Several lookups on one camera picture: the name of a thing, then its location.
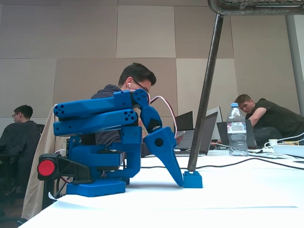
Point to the beige jacket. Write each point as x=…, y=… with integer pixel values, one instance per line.
x=40, y=154

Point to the grey lid laptop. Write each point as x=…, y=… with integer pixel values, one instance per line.
x=211, y=133

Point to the yellow box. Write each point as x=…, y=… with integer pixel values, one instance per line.
x=291, y=143

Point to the clear plastic water bottle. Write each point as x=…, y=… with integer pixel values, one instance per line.
x=237, y=142

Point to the man in dark hoodie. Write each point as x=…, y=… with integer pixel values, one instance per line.
x=137, y=76

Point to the blue toy brick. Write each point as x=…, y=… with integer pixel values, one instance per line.
x=192, y=181

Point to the dark metal frame stand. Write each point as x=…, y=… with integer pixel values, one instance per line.
x=204, y=95

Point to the white tray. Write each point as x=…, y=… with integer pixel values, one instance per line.
x=289, y=149

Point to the white paper cup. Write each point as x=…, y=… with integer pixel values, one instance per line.
x=273, y=142

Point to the grey metal pole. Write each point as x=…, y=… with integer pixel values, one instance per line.
x=295, y=59

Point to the smartphone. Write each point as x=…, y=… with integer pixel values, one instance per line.
x=181, y=134

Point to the black thinkpad laptop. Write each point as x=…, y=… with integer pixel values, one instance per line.
x=222, y=133

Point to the man with glasses, dark jacket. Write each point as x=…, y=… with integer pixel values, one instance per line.
x=19, y=137

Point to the black clamp with red knob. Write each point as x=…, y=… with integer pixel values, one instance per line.
x=71, y=166

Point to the silver laptop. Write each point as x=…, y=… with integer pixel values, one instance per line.
x=217, y=114

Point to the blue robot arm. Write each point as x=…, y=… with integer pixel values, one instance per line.
x=95, y=107

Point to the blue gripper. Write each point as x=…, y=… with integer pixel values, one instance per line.
x=164, y=146

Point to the man in black t-shirt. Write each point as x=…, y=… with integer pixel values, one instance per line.
x=273, y=114

